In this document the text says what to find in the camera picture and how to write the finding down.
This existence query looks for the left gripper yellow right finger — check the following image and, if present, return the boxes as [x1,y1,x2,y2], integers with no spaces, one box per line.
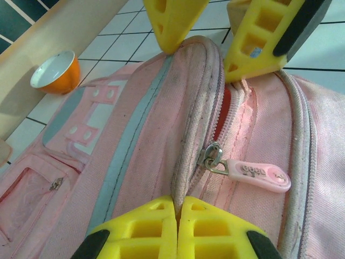
[177,195,283,259]

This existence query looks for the pink school backpack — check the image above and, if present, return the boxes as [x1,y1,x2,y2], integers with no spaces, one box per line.
[0,35,345,259]

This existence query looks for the orange bowl white inside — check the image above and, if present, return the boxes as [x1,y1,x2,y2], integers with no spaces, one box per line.
[30,50,81,95]

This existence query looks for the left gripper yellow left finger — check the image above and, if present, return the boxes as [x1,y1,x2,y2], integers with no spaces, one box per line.
[70,195,178,259]

